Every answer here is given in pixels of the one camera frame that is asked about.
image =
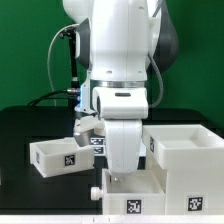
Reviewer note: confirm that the white drawer cabinet box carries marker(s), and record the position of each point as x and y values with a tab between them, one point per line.
188	161

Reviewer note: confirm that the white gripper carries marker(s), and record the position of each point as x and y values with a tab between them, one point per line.
123	140

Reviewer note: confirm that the white drawer tray front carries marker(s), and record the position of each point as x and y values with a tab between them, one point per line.
138	194

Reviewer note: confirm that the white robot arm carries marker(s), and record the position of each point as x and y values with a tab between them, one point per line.
118	40

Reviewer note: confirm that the white drawer tray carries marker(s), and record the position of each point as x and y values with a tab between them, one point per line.
138	194
61	156

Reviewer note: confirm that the white fiducial marker sheet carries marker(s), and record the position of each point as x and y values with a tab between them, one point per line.
99	146

